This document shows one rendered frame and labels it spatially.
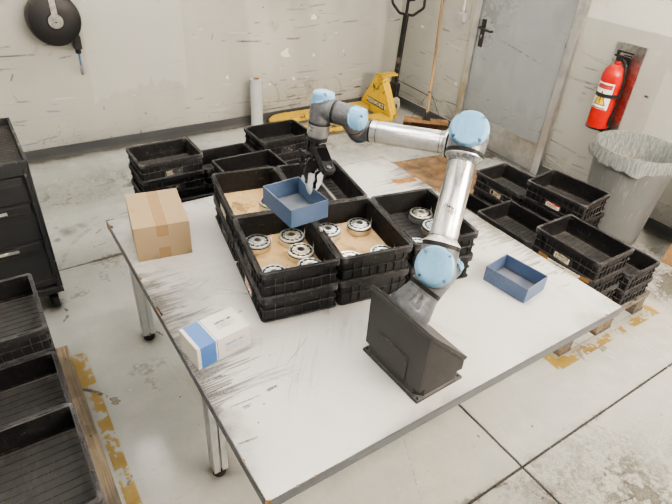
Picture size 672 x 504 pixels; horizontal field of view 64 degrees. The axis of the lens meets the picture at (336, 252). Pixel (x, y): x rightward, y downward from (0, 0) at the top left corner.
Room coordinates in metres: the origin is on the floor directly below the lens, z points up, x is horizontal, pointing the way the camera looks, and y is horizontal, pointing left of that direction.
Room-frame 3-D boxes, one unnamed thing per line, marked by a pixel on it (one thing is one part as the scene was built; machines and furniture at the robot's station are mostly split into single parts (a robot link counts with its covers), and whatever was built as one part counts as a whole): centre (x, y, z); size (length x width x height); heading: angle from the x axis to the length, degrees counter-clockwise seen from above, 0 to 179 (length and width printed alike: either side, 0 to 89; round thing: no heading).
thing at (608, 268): (2.41, -1.29, 0.37); 0.40 x 0.30 x 0.45; 35
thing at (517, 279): (1.81, -0.75, 0.74); 0.20 x 0.15 x 0.07; 43
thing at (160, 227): (1.96, 0.77, 0.78); 0.30 x 0.22 x 0.16; 26
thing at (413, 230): (1.94, -0.35, 0.87); 0.40 x 0.30 x 0.11; 25
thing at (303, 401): (1.90, -0.05, 0.35); 1.60 x 1.60 x 0.70; 36
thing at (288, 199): (1.66, 0.16, 1.10); 0.20 x 0.15 x 0.07; 37
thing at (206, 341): (1.33, 0.39, 0.75); 0.20 x 0.12 x 0.09; 133
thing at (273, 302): (1.69, 0.20, 0.76); 0.40 x 0.30 x 0.12; 25
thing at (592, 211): (2.97, -1.38, 0.37); 0.42 x 0.34 x 0.46; 36
